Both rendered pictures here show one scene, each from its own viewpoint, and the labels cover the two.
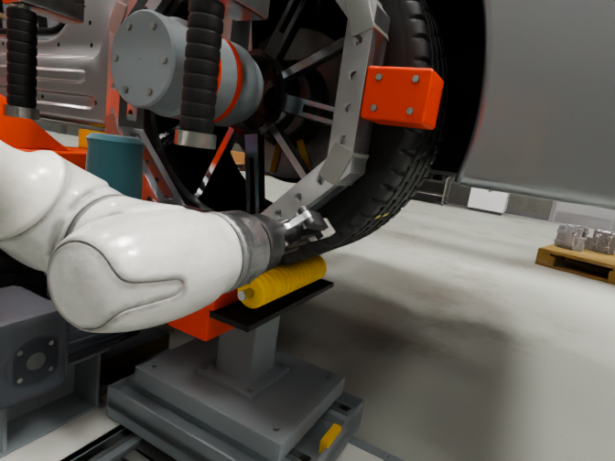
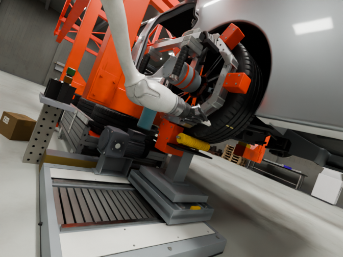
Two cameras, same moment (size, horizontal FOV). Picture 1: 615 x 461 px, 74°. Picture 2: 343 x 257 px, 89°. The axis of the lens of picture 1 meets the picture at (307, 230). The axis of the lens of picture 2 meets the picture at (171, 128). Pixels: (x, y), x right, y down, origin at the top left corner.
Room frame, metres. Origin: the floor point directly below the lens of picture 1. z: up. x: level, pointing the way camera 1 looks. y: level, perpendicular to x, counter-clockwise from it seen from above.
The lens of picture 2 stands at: (-0.23, -0.23, 0.54)
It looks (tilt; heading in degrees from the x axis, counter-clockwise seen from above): 0 degrees down; 23
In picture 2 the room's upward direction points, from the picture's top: 21 degrees clockwise
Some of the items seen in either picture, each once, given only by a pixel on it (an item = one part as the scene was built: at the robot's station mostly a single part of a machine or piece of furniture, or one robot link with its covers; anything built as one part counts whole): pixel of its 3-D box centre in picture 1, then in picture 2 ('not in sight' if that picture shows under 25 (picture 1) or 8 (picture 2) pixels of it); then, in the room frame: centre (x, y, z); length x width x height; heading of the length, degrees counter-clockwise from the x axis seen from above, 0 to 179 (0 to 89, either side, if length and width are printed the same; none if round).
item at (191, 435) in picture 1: (240, 406); (168, 193); (0.89, 0.10, 0.13); 0.50 x 0.36 x 0.10; 63
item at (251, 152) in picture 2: not in sight; (248, 148); (2.82, -0.32, 0.69); 0.52 x 0.17 x 0.35; 153
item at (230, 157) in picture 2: not in sight; (235, 155); (10.12, -0.03, 0.41); 1.15 x 0.79 x 0.82; 64
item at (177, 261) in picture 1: (141, 263); (152, 95); (0.36, 0.15, 0.64); 0.16 x 0.13 x 0.11; 153
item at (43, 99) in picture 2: not in sight; (55, 101); (0.52, 0.94, 0.44); 0.43 x 0.17 x 0.03; 63
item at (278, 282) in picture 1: (287, 277); (194, 143); (0.78, 0.03, 0.51); 0.29 x 0.06 x 0.06; 153
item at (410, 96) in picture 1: (402, 98); (236, 83); (0.60, -0.10, 0.85); 0.09 x 0.08 x 0.07; 63
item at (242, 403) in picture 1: (249, 335); (178, 166); (0.89, 0.10, 0.32); 0.40 x 0.30 x 0.28; 63
